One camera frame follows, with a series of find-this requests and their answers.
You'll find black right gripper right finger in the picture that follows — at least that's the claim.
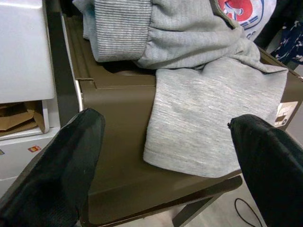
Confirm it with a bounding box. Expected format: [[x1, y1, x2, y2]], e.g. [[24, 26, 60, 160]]
[[226, 114, 303, 227]]

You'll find grey ribbed-cuff sweatshirt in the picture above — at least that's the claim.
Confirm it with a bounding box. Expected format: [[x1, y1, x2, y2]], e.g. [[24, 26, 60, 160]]
[[72, 0, 290, 178]]

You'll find white shirt with red print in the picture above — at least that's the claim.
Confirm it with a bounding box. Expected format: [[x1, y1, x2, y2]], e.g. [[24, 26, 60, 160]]
[[213, 0, 278, 44]]

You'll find thin black floor cable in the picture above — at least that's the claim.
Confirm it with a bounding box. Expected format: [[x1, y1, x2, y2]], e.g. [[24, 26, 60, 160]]
[[234, 198, 266, 227]]

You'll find brown cardboard piece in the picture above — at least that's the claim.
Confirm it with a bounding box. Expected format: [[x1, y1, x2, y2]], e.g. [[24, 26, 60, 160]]
[[0, 101, 46, 138]]

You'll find brown plastic storage drawer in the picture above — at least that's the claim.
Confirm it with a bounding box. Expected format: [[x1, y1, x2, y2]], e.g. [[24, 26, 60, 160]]
[[45, 0, 303, 227]]

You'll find white label sticker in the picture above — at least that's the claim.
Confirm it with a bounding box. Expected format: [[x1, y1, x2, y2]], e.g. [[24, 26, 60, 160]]
[[274, 101, 299, 127]]

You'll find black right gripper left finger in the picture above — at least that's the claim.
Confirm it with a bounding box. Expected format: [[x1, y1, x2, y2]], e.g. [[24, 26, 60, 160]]
[[0, 108, 106, 227]]

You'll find dark floral cloth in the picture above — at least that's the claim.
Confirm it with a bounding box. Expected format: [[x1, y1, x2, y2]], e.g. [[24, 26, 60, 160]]
[[269, 18, 303, 65]]

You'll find white carton with stickers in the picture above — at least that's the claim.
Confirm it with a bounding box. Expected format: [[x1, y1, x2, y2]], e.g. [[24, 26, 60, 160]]
[[0, 98, 62, 191]]

